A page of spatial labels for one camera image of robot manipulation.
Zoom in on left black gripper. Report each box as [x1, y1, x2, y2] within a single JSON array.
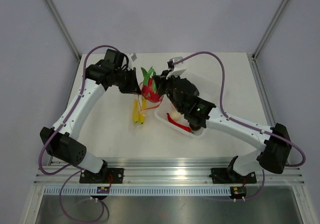
[[114, 67, 142, 95]]

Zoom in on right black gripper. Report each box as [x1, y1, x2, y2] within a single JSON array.
[[154, 69, 185, 113]]

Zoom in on red dragon fruit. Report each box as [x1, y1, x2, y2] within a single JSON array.
[[141, 66, 162, 103]]

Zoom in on clear zip bag orange zipper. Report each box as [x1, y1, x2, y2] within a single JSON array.
[[133, 95, 163, 126]]

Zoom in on yellow banana bunch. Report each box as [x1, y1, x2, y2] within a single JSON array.
[[132, 97, 147, 125]]

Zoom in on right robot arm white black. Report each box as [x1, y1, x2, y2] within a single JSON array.
[[152, 70, 291, 183]]

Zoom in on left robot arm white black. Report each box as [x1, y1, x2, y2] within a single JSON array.
[[38, 45, 142, 183]]

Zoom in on white egg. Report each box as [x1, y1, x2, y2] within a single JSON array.
[[170, 111, 182, 122]]

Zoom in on white plastic perforated basket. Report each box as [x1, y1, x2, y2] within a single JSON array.
[[154, 71, 221, 138]]

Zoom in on dark purple mangosteen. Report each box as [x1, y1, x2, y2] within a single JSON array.
[[189, 123, 202, 132]]

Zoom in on red chili pepper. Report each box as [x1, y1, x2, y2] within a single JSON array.
[[166, 112, 194, 134]]

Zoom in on left small circuit board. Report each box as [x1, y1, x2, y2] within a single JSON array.
[[96, 186, 110, 194]]

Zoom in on small circuit board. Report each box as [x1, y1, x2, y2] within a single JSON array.
[[96, 186, 110, 194], [230, 186, 247, 198]]

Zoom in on right small circuit board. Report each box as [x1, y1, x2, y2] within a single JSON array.
[[230, 186, 247, 198]]

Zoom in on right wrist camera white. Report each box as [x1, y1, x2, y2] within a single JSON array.
[[166, 56, 187, 79]]

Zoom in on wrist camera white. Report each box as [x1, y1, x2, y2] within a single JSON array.
[[166, 56, 187, 79], [125, 53, 137, 69]]

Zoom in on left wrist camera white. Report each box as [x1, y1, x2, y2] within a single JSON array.
[[125, 53, 137, 69]]

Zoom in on aluminium mounting rail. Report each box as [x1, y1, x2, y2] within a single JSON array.
[[33, 157, 305, 187]]

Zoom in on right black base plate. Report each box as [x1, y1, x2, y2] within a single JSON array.
[[209, 167, 257, 184]]

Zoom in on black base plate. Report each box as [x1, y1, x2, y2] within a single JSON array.
[[209, 167, 257, 184], [79, 167, 124, 184]]

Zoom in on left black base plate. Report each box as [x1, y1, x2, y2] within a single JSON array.
[[79, 167, 124, 184]]

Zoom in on left aluminium frame post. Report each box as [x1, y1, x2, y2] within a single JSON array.
[[43, 0, 82, 63]]

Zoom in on aluminium frame post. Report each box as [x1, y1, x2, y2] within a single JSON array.
[[43, 0, 82, 63], [252, 0, 291, 61]]

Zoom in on white slotted cable duct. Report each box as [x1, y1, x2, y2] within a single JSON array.
[[44, 185, 231, 197]]

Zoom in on right aluminium frame post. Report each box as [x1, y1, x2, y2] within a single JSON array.
[[252, 0, 291, 61]]

